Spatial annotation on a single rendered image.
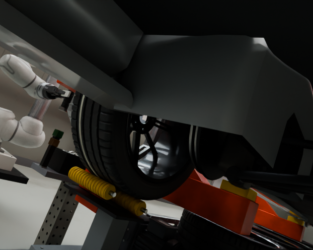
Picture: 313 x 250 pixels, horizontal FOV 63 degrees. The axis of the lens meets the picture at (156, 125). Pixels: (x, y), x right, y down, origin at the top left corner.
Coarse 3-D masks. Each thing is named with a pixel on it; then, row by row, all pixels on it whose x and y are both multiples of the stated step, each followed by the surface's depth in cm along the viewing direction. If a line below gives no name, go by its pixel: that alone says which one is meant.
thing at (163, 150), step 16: (128, 128) 85; (144, 128) 115; (160, 128) 128; (176, 128) 130; (128, 144) 86; (160, 144) 131; (176, 144) 127; (144, 160) 125; (160, 160) 122; (176, 160) 119; (144, 176) 95; (160, 176) 108
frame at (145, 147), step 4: (72, 100) 102; (72, 104) 100; (68, 108) 101; (68, 112) 101; (68, 116) 102; (160, 120) 138; (164, 120) 140; (156, 124) 142; (152, 128) 140; (156, 128) 138; (152, 132) 140; (156, 132) 137; (160, 132) 139; (152, 136) 141; (156, 136) 137; (152, 140) 136; (156, 140) 138; (144, 144) 138; (148, 144) 137; (140, 148) 135; (144, 148) 136; (148, 148) 134; (140, 152) 131; (144, 152) 132; (148, 152) 135; (140, 156) 130
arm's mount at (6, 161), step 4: (0, 152) 167; (4, 152) 173; (0, 156) 162; (4, 156) 163; (8, 156) 165; (12, 156) 171; (0, 160) 162; (4, 160) 164; (8, 160) 165; (12, 160) 167; (0, 164) 162; (4, 164) 164; (8, 164) 166; (12, 164) 168; (0, 168) 163; (4, 168) 164; (8, 168) 166
